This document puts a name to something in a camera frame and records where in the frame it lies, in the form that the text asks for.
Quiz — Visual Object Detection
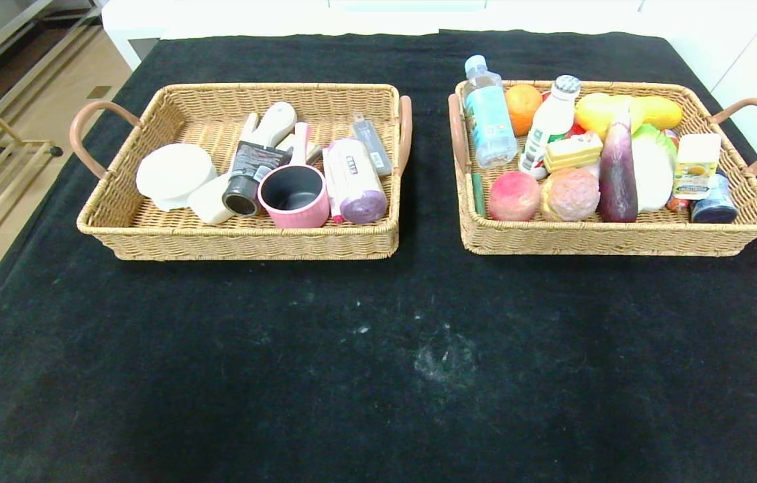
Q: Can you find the black printed squeeze tube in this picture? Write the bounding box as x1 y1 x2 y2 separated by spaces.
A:
221 140 294 218

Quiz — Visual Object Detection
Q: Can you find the yellow toy cake slice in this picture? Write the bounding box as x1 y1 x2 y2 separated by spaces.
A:
544 132 605 174

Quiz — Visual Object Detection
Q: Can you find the white round ridged disc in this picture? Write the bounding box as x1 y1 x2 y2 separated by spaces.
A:
135 143 219 213

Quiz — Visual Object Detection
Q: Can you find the red soda can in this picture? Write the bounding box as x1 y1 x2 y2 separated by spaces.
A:
542 90 590 140

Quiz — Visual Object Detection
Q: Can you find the purple toy eggplant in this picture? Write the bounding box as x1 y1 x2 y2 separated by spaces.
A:
597 113 640 224

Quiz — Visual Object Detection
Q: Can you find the yellow toy pear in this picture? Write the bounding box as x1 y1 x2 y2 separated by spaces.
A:
574 93 644 142

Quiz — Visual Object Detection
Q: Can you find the wicker basket with food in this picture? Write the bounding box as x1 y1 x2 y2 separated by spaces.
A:
447 80 757 257

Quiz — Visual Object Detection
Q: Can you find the wicker basket with household items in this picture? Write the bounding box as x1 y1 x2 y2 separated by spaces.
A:
69 83 413 262

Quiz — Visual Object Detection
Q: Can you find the white purple bag roll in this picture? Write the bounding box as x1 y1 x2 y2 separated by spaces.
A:
325 138 389 225

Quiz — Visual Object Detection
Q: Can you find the white marker red cap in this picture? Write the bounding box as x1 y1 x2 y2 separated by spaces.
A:
322 149 345 225

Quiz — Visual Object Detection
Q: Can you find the pink cup dark inside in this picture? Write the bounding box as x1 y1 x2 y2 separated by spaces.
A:
257 121 331 230

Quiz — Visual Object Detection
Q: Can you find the small printed cardboard box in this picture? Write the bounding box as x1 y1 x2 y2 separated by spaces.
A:
278 133 323 166

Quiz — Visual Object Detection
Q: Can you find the pink toy peach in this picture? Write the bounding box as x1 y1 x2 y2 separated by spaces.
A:
487 171 542 223

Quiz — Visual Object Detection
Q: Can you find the white handheld device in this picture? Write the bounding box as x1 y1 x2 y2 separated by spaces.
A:
248 101 298 150

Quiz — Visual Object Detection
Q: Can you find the clear water bottle blue label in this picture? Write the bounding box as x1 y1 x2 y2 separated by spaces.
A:
463 54 520 170

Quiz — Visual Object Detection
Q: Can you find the white pen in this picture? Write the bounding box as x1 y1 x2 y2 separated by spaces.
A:
238 112 261 147

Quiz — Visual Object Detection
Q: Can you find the white soap block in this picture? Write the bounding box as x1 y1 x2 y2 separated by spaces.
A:
186 174 237 226

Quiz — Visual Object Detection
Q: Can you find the pink bun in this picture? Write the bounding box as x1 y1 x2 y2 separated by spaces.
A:
540 168 602 223

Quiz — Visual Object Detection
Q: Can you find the orange toy fruit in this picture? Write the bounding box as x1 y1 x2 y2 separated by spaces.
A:
505 83 544 137

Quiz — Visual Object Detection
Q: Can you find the white milk drink bottle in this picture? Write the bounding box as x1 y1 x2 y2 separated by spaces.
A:
519 75 583 180

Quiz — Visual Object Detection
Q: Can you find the white table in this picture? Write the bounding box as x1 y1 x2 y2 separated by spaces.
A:
102 0 677 68

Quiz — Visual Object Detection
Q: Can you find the green white toy cabbage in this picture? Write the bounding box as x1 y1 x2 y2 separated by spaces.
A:
631 123 678 213

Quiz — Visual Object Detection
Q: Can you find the small orange-red can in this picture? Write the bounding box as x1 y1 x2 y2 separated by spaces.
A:
661 129 691 215

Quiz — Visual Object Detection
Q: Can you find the yellow toy mango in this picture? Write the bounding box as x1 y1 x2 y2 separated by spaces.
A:
636 95 684 131

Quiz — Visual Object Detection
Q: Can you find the white juice carton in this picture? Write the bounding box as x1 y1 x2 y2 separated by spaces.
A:
673 133 723 201

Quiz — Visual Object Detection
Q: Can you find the dark blue small jar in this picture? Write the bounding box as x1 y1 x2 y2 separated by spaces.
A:
691 170 740 224

